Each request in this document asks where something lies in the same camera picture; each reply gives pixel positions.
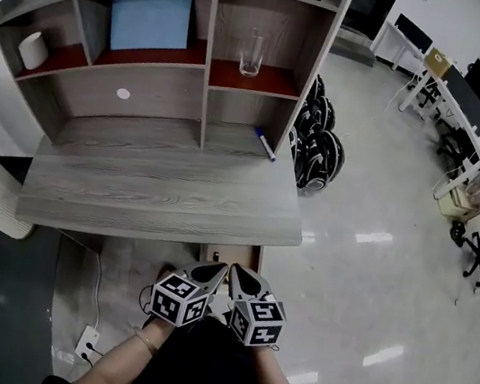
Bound cardboard box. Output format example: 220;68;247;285
422;46;455;81

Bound beige storage box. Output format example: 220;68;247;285
433;181;480;226

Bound black desk divider panel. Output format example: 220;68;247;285
437;65;480;135

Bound thin wrist bracelet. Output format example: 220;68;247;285
129;327;164;356

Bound wooden drawer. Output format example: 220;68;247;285
194;235;267;282

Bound black power cable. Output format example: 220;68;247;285
78;340;106;368

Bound black double door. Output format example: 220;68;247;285
341;0;401;44

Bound black helmets pile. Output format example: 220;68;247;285
280;124;350;198

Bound blue capped marker pen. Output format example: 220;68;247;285
249;125;282;165

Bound grey wooden desk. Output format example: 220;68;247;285
13;87;321;270

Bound person's black clothing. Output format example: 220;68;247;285
41;290;304;384

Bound long white office desk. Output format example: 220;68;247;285
335;17;480;296

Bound white floor cable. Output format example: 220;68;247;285
83;251;113;331

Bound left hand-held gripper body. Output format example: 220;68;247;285
147;250;230;334

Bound black desk screen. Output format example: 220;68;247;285
390;12;438;55

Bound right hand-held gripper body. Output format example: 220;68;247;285
218;262;296;353

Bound clear drinking glass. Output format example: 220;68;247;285
237;25;268;79

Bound light blue board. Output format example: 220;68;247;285
103;0;195;63

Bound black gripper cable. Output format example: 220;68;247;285
136;283;157;315

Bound white power strip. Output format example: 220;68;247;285
73;323;102;362

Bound grey wooden desk hutch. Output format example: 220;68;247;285
0;0;350;190

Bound person's left forearm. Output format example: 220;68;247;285
70;306;176;384

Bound white cylinder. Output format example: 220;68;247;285
14;28;52;73

